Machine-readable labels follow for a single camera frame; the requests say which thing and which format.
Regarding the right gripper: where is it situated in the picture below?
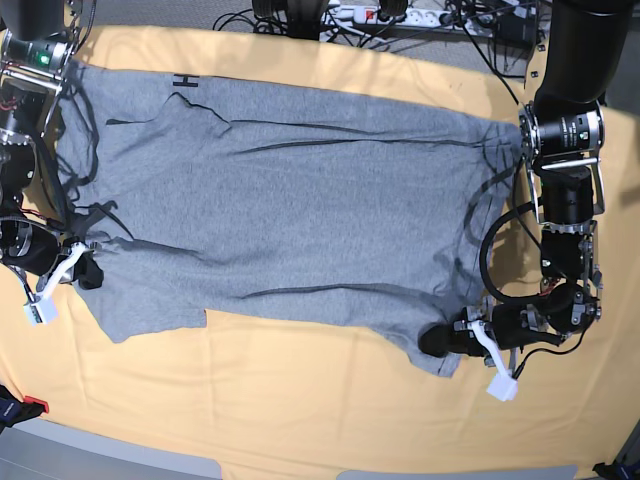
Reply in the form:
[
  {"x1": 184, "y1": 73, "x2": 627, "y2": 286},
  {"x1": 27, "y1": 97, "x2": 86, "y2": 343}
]
[{"x1": 32, "y1": 242, "x2": 104, "y2": 305}]

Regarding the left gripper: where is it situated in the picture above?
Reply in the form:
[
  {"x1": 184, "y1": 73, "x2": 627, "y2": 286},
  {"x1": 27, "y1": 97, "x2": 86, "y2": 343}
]
[{"x1": 418, "y1": 296, "x2": 529, "y2": 375}]

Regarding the grey t-shirt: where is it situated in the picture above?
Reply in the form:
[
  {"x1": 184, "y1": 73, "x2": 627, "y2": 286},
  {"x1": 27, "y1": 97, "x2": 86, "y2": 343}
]
[{"x1": 56, "y1": 63, "x2": 520, "y2": 377}]

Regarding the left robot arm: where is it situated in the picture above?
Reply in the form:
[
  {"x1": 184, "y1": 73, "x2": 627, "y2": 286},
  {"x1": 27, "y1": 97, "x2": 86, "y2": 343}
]
[{"x1": 418, "y1": 1, "x2": 635, "y2": 379}]

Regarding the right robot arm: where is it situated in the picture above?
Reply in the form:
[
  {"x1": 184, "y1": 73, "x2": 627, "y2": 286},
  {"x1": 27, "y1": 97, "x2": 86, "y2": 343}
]
[{"x1": 1, "y1": 1, "x2": 102, "y2": 307}]

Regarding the yellow table cloth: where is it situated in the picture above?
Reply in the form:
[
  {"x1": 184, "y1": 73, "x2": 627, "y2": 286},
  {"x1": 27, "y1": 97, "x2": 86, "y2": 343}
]
[{"x1": 0, "y1": 23, "x2": 640, "y2": 474}]

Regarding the red blue clamp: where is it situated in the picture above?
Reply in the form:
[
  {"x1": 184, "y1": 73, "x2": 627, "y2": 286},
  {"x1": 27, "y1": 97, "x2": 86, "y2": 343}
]
[{"x1": 0, "y1": 385, "x2": 49, "y2": 431}]

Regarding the black blue clamp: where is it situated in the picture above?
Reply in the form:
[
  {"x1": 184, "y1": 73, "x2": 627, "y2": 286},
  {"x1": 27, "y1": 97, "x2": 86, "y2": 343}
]
[{"x1": 592, "y1": 461, "x2": 639, "y2": 480}]

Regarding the black power adapter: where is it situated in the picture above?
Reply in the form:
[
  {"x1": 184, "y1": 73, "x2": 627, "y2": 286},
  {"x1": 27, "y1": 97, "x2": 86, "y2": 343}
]
[{"x1": 496, "y1": 15, "x2": 546, "y2": 49}]

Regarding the white power strip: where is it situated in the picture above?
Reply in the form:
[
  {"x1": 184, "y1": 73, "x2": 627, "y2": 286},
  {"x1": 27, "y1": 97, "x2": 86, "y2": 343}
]
[{"x1": 322, "y1": 1, "x2": 464, "y2": 36}]

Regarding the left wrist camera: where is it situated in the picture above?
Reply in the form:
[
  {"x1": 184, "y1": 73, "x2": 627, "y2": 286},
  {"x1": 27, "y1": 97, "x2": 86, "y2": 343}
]
[{"x1": 486, "y1": 373, "x2": 518, "y2": 402}]

